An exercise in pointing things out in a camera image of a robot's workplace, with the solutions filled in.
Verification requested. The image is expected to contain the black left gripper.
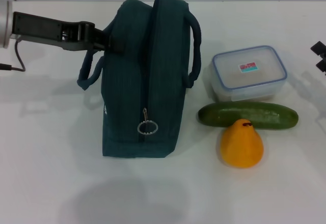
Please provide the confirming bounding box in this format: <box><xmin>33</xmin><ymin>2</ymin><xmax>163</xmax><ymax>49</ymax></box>
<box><xmin>12</xmin><ymin>11</ymin><xmax>126</xmax><ymax>54</ymax></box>

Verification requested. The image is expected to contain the dark teal insulated lunch bag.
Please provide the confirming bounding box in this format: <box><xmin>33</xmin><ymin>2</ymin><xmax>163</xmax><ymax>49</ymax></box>
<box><xmin>77</xmin><ymin>0</ymin><xmax>203</xmax><ymax>159</ymax></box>

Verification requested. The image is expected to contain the green cucumber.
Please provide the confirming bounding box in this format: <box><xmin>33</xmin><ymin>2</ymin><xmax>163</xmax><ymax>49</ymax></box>
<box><xmin>198</xmin><ymin>101</ymin><xmax>299</xmax><ymax>131</ymax></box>

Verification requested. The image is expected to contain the clear blue-rimmed plastic food container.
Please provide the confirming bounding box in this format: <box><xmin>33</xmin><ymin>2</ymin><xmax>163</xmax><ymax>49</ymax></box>
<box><xmin>208</xmin><ymin>45</ymin><xmax>288</xmax><ymax>103</ymax></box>

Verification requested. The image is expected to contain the orange yellow toy pear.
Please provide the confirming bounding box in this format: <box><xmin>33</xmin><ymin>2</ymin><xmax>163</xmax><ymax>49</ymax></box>
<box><xmin>219</xmin><ymin>119</ymin><xmax>264</xmax><ymax>169</ymax></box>

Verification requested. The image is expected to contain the dark grey left arm cable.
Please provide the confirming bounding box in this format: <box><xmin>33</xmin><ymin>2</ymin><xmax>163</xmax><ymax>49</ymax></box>
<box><xmin>0</xmin><ymin>40</ymin><xmax>26</xmax><ymax>72</ymax></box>

